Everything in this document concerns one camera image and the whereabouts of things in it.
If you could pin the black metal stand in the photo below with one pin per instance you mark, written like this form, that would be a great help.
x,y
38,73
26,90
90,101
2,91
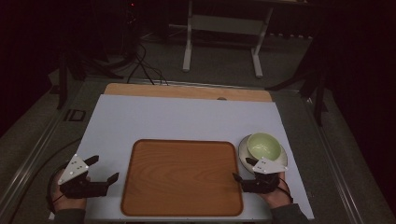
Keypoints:
x,y
317,93
63,84

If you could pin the person's right hand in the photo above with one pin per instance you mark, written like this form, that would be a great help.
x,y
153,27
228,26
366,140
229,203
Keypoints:
x,y
278,197

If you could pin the white table mat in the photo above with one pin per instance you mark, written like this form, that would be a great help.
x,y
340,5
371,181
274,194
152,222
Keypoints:
x,y
174,118

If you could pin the brown wooden tray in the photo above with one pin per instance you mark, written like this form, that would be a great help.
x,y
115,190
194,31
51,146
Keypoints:
x,y
180,177

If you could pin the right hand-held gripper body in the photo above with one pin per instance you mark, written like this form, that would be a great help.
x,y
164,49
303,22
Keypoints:
x,y
264,182

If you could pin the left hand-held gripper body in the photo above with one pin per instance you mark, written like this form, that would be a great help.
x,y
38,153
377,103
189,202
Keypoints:
x,y
73,169

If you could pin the pale green bowl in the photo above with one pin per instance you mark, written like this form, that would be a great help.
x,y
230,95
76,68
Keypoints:
x,y
264,146

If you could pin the light wooden table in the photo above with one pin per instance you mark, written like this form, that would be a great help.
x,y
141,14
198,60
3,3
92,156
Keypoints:
x,y
186,92

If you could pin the white metal stand frame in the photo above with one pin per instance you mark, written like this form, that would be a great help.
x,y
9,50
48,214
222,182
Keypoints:
x,y
224,25

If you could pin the black floor bracket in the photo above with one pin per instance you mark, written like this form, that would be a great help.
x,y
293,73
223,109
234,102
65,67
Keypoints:
x,y
74,115

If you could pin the person's left hand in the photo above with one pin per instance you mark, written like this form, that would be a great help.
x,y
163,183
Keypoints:
x,y
67,203

